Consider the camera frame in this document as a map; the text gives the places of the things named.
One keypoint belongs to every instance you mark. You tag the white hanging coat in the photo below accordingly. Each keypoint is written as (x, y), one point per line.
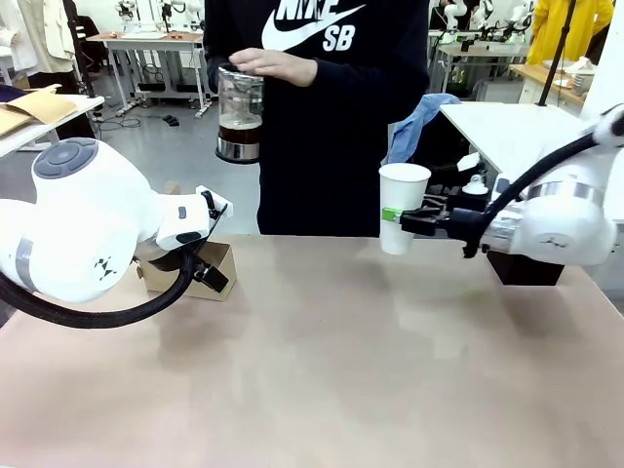
(29, 34)

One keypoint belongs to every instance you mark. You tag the blue cloth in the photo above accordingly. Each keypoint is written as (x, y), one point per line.
(414, 127)

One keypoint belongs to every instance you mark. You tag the black tripod pole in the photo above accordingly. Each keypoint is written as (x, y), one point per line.
(556, 53)

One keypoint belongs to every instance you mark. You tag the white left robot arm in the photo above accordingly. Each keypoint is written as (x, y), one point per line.
(88, 229)

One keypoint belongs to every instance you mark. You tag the brown paper envelope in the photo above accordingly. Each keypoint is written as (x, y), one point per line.
(36, 107)

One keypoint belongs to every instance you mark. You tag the white paper cup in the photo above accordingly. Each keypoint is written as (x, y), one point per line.
(402, 195)

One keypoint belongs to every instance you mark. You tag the brown cardboard cup carrier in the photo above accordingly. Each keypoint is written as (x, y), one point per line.
(214, 258)

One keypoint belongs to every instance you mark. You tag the white side table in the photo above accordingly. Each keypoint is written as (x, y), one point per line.
(512, 131)

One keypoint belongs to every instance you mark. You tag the person in black sweatshirt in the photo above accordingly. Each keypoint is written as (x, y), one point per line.
(331, 146)

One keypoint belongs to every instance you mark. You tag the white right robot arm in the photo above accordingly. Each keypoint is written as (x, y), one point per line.
(560, 229)

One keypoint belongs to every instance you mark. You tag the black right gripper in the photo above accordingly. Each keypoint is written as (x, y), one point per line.
(463, 222)

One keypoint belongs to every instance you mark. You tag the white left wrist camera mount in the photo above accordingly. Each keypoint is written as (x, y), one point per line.
(217, 205)

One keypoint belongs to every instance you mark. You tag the brown-topped grey frame table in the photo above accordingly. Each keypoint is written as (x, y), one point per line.
(156, 44)

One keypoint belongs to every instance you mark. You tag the glass french press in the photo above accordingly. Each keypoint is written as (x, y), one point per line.
(239, 122)

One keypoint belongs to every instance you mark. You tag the wooden table with dishes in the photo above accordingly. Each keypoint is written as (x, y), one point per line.
(551, 80)

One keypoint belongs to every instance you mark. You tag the person's left hand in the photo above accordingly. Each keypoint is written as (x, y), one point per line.
(278, 66)

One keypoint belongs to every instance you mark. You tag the person in yellow jacket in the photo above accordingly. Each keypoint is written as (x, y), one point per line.
(570, 29)

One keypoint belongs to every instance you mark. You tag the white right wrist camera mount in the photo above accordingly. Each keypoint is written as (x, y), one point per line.
(480, 178)

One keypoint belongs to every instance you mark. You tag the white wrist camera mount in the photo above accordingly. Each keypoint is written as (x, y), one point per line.
(217, 205)
(480, 178)

